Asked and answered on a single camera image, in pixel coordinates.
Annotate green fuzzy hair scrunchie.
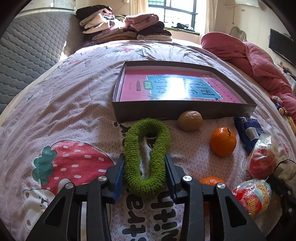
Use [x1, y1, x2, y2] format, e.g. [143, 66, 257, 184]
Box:
[123, 118, 171, 197]

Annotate colourful toy egg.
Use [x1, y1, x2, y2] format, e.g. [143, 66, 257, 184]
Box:
[232, 179, 272, 219]

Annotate orange tangerine with stem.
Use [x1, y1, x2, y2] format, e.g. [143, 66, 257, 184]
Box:
[210, 127, 236, 158]

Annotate red ball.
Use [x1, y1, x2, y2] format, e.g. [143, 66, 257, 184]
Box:
[247, 134, 279, 179]

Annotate blue snack packet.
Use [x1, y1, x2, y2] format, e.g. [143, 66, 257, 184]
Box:
[233, 117, 264, 154]

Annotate small toy figures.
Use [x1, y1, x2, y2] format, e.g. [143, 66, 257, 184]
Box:
[270, 95, 296, 133]

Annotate pink quilted blanket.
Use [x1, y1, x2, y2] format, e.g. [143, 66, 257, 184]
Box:
[201, 32, 296, 121]

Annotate pile of folded clothes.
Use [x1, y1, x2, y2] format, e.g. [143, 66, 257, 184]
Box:
[76, 5, 172, 45]

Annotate grey quilted headboard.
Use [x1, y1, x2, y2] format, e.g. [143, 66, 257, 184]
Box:
[1, 11, 83, 110]

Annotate window with dark frame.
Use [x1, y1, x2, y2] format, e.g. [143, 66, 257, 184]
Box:
[148, 0, 198, 31]

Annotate black wall television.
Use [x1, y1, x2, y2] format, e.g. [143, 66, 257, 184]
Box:
[269, 29, 296, 66]

